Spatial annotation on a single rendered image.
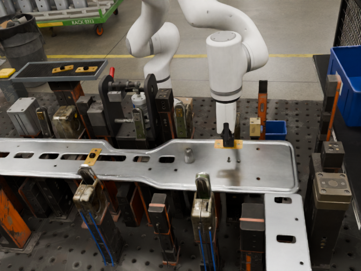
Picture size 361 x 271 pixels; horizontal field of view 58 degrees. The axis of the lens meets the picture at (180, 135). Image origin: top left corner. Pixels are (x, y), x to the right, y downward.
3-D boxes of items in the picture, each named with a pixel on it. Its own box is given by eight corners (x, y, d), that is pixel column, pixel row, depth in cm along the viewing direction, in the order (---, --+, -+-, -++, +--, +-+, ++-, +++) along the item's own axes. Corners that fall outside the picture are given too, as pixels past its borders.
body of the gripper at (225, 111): (214, 81, 91) (216, 114, 98) (210, 102, 84) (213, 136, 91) (240, 80, 90) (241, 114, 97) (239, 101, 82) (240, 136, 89)
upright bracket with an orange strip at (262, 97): (255, 189, 131) (258, 80, 100) (255, 187, 132) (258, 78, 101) (262, 190, 130) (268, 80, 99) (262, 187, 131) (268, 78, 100)
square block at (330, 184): (303, 268, 104) (318, 194, 81) (300, 245, 110) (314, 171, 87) (330, 270, 102) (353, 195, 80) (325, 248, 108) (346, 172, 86)
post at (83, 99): (103, 175, 148) (74, 102, 123) (107, 167, 152) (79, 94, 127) (114, 176, 147) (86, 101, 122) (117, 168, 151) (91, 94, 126)
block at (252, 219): (236, 283, 103) (233, 232, 85) (237, 251, 111) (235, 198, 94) (267, 287, 101) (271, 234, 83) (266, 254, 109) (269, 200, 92)
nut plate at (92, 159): (93, 165, 109) (92, 163, 109) (82, 165, 110) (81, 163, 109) (102, 149, 116) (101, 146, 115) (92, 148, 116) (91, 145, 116)
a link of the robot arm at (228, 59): (235, 72, 89) (204, 81, 88) (233, 25, 81) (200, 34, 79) (251, 85, 83) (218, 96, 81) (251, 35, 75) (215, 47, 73)
